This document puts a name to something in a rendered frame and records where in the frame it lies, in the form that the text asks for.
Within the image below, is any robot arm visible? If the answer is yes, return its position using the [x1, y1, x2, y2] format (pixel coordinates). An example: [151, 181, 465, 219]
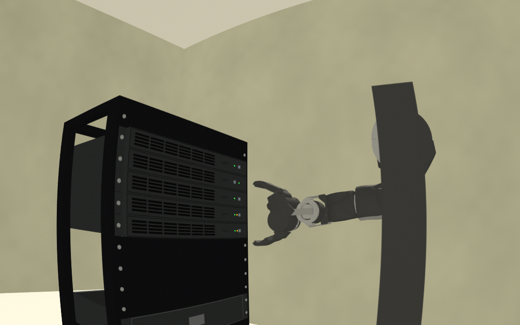
[296, 115, 436, 228]

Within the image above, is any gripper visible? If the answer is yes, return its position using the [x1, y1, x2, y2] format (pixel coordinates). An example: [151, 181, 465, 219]
[253, 181, 314, 246]

